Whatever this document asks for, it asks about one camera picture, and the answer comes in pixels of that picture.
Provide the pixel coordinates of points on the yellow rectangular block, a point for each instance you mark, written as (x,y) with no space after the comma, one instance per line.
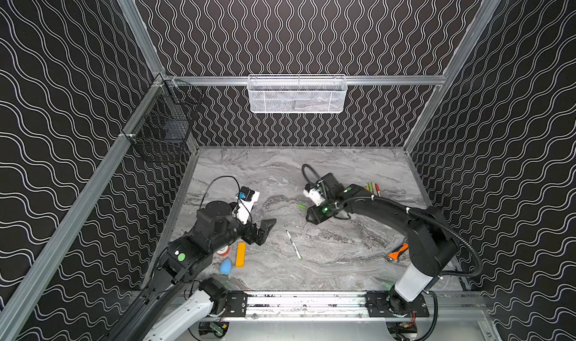
(240,255)

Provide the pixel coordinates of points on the red white tape roll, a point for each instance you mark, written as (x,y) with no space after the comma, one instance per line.
(224,251)

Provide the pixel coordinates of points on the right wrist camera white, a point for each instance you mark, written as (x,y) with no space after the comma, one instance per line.
(314,192)

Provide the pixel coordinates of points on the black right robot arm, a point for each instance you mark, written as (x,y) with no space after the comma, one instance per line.
(432,242)

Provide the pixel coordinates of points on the blue egg-shaped sponge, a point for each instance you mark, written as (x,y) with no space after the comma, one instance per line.
(226,266)

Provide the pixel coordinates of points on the white pen green end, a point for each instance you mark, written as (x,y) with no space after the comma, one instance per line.
(291,240)

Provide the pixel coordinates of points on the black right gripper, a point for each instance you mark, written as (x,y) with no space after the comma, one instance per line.
(318,213)

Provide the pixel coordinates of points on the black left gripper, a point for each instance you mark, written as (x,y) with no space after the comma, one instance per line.
(254,233)

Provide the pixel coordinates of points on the white wire mesh basket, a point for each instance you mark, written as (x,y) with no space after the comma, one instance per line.
(297,94)

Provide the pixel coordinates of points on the orange handled metal tool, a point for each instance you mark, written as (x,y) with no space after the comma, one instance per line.
(397,252)

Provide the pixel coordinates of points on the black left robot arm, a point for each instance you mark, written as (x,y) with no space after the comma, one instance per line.
(217,225)

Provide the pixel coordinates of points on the black wire mesh basket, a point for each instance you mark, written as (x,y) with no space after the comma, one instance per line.
(164,134)

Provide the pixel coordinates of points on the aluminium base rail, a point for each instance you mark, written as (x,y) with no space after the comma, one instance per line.
(284,306)

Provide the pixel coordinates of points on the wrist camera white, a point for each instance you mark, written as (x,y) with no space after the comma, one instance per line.
(246,199)
(314,192)

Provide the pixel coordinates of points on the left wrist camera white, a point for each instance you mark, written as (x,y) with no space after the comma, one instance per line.
(246,199)

